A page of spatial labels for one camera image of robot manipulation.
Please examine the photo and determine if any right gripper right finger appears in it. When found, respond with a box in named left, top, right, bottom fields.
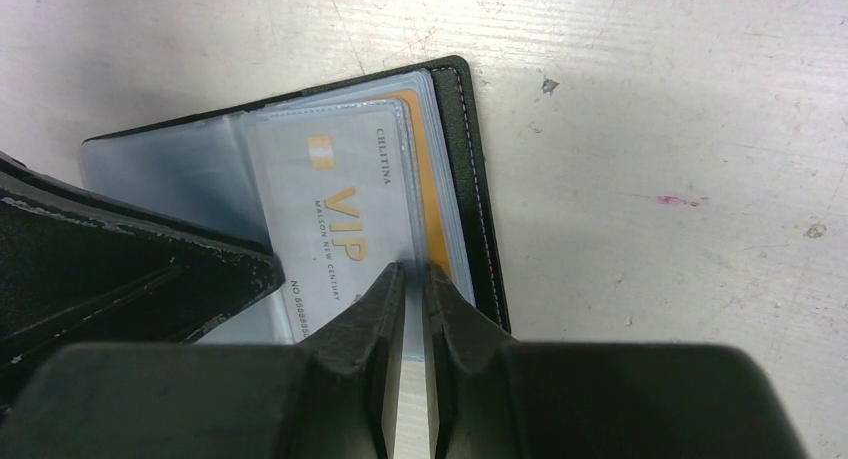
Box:
left=422, top=266, right=806, bottom=458

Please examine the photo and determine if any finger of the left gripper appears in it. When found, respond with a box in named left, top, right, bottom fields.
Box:
left=1, top=156, right=283, bottom=403

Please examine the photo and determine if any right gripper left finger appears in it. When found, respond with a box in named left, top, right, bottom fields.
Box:
left=1, top=263, right=406, bottom=458

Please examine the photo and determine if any white VIP credit card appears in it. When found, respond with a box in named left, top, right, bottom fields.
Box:
left=244, top=98, right=427, bottom=341

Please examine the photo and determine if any black leather card holder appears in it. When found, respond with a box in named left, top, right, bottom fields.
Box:
left=79, top=56, right=510, bottom=361

